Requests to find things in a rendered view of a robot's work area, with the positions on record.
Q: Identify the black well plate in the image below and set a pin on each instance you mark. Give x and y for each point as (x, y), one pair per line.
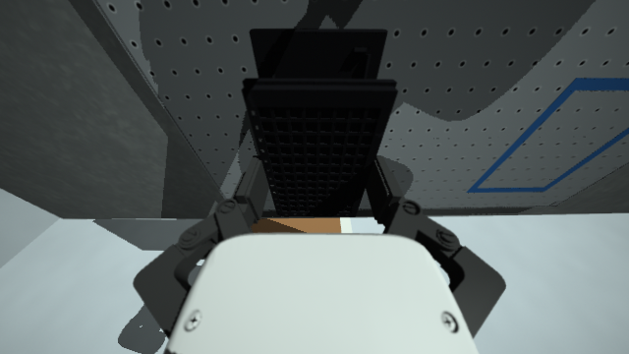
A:
(318, 154)

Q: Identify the light grey perforated base plate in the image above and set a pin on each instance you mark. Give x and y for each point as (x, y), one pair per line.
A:
(472, 76)

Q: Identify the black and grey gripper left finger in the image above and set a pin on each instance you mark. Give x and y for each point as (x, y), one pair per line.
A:
(163, 283)

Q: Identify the blue taped rectangle outline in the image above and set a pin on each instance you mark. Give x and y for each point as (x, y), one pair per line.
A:
(577, 84)

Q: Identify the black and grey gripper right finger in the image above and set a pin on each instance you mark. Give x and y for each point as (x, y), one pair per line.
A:
(475, 285)

